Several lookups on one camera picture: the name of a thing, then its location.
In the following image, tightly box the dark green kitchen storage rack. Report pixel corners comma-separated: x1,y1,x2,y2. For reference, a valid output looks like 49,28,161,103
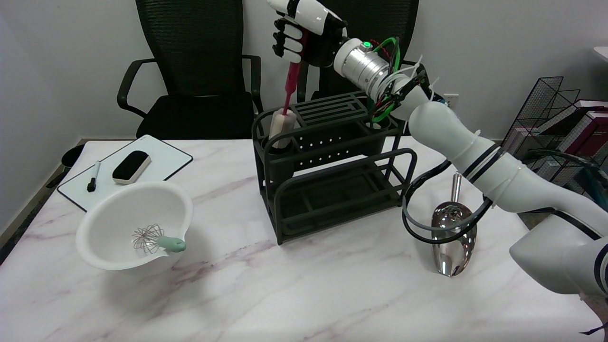
252,90,418,246

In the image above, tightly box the black round floor object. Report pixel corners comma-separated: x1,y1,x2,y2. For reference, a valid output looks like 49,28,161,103
61,144,85,168

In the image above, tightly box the wire whisk mint handle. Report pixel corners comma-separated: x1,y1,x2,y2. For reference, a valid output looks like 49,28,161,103
132,224,187,255

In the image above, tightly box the white books stack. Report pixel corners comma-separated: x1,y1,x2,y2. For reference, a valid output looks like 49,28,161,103
501,126,537,157

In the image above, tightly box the black white board eraser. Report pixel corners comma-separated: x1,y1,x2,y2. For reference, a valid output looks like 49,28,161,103
112,151,152,185

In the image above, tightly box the pink sponge bottle brush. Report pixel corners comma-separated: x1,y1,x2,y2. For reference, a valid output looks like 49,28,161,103
269,59,303,150

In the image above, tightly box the small white whiteboard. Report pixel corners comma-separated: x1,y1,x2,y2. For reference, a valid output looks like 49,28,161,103
57,135,194,212

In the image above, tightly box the shiny metal scoop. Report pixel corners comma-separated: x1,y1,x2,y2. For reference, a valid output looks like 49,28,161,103
430,172,477,277

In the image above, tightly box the white plastic mixing bowl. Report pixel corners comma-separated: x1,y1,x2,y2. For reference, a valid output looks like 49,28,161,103
76,180,194,271

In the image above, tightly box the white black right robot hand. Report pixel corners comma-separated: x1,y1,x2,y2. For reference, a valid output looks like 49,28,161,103
266,0,350,67

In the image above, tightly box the maroon hardcover book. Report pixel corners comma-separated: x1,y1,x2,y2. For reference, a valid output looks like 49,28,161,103
556,107,608,160

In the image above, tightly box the black whiteboard marker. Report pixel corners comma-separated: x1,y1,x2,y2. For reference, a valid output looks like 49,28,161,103
87,161,102,193

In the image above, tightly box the black mesh office chair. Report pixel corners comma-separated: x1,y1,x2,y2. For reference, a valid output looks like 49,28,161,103
297,0,434,137
117,0,263,140

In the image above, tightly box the black wire magazine rack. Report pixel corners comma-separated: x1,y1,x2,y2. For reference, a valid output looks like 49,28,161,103
499,76,608,213

